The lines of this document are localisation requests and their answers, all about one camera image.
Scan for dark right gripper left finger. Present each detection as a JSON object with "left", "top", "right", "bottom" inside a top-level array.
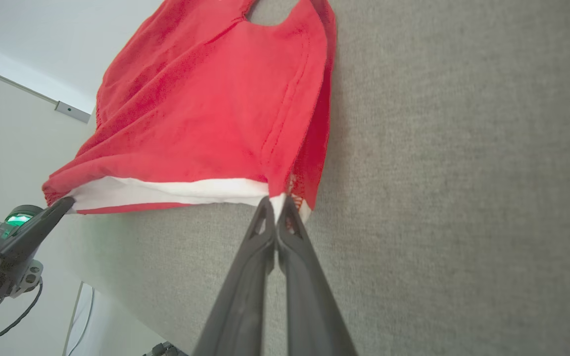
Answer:
[{"left": 193, "top": 196, "right": 277, "bottom": 356}]

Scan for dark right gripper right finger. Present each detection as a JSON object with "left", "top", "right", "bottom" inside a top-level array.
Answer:
[{"left": 276, "top": 195, "right": 358, "bottom": 356}]

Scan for red shorts with white stripe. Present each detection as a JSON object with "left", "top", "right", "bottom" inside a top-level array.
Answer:
[{"left": 42, "top": 0, "right": 338, "bottom": 217}]

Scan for grey fabric sofa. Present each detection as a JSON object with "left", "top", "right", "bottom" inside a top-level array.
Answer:
[{"left": 81, "top": 0, "right": 570, "bottom": 356}]

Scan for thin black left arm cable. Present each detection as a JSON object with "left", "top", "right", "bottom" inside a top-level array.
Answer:
[{"left": 0, "top": 278, "right": 44, "bottom": 352}]

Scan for white wall baseboard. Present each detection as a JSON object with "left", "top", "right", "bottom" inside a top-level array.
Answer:
[{"left": 0, "top": 39, "right": 95, "bottom": 125}]

